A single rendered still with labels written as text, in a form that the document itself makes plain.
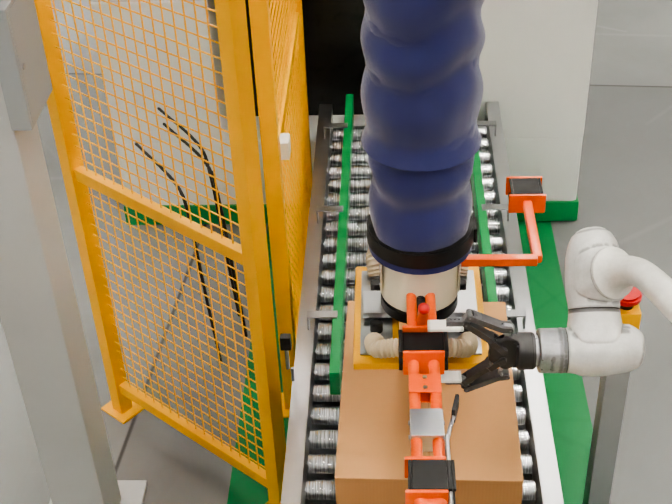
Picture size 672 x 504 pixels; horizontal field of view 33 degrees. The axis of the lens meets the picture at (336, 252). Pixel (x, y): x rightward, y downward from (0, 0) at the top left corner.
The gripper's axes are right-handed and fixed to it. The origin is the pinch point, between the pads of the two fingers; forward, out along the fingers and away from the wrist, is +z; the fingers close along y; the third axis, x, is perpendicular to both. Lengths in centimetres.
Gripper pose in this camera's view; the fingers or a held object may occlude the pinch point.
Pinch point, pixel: (432, 351)
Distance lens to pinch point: 225.5
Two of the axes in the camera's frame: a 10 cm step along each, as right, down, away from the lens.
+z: -10.0, 0.2, 0.4
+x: 0.2, -6.0, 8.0
